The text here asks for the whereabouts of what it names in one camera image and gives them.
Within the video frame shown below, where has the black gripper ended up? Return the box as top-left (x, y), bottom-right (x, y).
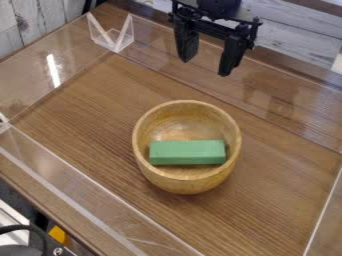
top-left (170, 0), bottom-right (262, 77)

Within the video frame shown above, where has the brown wooden bowl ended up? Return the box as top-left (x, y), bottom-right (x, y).
top-left (133, 100), bottom-right (242, 195)

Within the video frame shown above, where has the green rectangular block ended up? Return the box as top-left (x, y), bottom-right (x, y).
top-left (150, 140), bottom-right (228, 165)

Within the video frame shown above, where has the yellow and black device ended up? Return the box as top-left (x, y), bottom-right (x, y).
top-left (30, 212), bottom-right (94, 256)

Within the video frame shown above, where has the clear acrylic corner bracket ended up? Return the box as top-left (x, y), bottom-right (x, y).
top-left (86, 13), bottom-right (135, 53)

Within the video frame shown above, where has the clear acrylic tray wall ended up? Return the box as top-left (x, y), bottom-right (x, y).
top-left (0, 114), bottom-right (204, 256)

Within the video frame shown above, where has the black cable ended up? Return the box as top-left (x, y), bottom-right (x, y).
top-left (0, 224), bottom-right (50, 256)

